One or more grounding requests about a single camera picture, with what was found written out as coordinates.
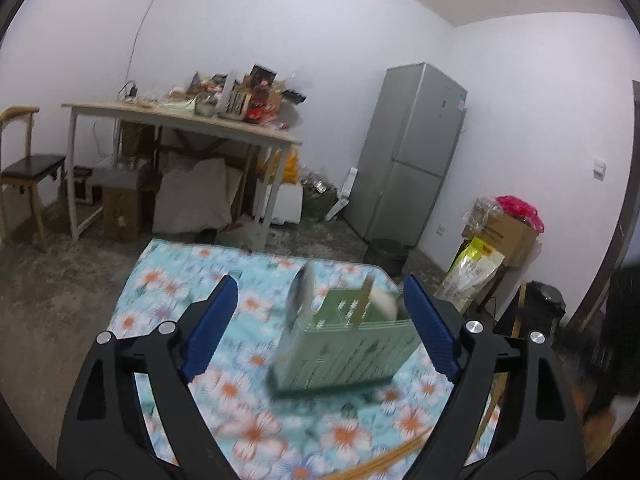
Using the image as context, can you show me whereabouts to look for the cooking oil bottle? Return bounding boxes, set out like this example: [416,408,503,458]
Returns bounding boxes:
[250,85,271,121]

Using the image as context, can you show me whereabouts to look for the cream round spoon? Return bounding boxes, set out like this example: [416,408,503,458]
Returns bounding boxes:
[370,289,402,322]

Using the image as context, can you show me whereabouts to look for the white plastic bag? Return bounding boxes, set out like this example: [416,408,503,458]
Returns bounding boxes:
[215,215,271,251]

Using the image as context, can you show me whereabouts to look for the wooden chopstick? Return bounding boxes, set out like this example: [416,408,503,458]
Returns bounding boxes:
[350,274,375,331]
[360,430,433,476]
[335,447,416,480]

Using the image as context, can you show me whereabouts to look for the brown cardboard box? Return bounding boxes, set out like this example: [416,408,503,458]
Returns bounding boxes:
[102,186,146,242]

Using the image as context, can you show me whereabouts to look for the yellow plastic bag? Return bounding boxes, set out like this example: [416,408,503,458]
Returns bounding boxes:
[265,147,301,186]

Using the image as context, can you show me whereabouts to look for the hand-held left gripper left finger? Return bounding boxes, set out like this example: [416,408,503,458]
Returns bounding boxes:
[56,275,240,480]

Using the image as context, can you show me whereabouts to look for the dark rice cooker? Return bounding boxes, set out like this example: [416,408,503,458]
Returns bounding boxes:
[364,238,408,276]

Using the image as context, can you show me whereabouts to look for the green plastic utensil holder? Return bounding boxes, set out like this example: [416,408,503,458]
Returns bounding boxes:
[269,260,425,400]

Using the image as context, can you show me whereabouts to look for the wooden table with white legs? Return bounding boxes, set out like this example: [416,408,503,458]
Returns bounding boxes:
[61,102,303,253]

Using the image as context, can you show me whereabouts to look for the silver refrigerator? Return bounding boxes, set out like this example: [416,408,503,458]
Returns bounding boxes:
[342,62,468,248]

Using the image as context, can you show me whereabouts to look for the large cardboard box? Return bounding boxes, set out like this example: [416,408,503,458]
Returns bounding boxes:
[462,210,541,268]

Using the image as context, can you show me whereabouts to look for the metal spoon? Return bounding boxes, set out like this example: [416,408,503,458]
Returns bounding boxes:
[286,264,317,323]

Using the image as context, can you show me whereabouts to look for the dark printed box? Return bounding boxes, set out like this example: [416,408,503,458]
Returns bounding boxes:
[250,64,278,86]

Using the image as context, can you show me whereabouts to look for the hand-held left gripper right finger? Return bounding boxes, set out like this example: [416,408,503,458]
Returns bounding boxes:
[402,274,587,480]

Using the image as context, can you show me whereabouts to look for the yellow-green rice bag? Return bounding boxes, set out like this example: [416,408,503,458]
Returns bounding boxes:
[434,237,506,311]

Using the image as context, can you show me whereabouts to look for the black trash bin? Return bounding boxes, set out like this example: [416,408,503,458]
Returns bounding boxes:
[517,280,568,336]

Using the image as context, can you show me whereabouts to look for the wooden chair with dark seat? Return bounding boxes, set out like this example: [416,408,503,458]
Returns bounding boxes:
[0,106,68,253]

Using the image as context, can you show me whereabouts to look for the dark green bag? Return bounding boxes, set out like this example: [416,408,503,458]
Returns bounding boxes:
[300,180,338,221]

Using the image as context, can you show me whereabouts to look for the floral blue blanket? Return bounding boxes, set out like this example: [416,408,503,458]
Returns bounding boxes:
[107,239,501,480]

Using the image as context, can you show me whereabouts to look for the clear plastic bag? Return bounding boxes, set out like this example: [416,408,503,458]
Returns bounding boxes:
[462,195,501,226]

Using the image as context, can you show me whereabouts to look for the grey stool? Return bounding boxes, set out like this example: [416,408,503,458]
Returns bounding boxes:
[90,166,153,196]

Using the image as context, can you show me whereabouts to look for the white foam box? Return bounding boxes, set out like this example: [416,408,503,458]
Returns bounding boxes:
[252,182,303,226]

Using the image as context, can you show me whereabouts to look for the red plastic bag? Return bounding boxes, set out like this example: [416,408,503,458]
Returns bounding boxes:
[495,195,543,233]

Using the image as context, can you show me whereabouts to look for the black chair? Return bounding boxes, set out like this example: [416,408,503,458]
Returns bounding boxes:
[582,265,640,421]

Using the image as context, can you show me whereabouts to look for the white sack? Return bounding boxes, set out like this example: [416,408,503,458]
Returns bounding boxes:
[152,157,236,233]

